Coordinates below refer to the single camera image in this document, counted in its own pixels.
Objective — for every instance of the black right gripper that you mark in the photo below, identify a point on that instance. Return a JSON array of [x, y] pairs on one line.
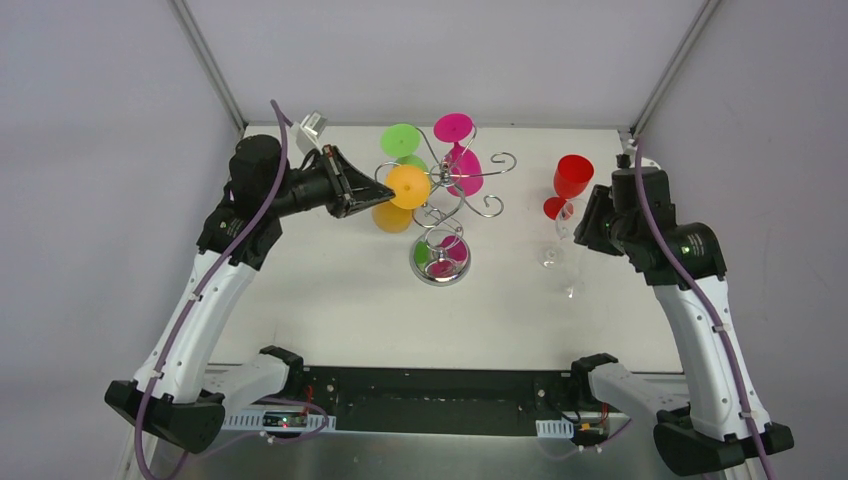
[[592, 221]]

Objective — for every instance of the green wine glass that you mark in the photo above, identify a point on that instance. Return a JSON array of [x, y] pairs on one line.
[[401, 142]]

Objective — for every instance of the clear wine glass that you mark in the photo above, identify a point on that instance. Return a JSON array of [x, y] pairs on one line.
[[574, 276], [562, 251]]

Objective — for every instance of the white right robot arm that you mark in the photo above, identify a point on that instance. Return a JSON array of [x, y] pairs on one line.
[[722, 424]]

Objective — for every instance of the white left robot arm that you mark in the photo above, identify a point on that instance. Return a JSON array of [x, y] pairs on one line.
[[170, 396]]

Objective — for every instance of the chrome wine glass rack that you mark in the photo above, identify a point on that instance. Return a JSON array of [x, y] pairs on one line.
[[441, 256]]

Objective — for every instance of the orange wine glass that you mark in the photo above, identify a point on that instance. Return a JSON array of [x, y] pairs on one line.
[[411, 187]]

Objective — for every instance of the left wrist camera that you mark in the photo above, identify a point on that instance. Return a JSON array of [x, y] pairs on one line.
[[308, 131]]

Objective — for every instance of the pink wine glass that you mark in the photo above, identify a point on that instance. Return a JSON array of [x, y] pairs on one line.
[[458, 129]]

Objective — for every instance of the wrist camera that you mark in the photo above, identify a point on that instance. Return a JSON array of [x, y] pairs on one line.
[[308, 131], [626, 159]]

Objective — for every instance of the red wine glass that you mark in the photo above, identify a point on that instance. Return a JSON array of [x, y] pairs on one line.
[[571, 177]]

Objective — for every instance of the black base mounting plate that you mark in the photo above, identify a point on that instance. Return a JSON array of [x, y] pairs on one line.
[[443, 401]]

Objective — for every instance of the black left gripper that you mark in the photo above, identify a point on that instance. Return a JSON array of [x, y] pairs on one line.
[[337, 182]]

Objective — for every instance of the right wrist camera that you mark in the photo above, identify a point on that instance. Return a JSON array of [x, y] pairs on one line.
[[626, 159]]

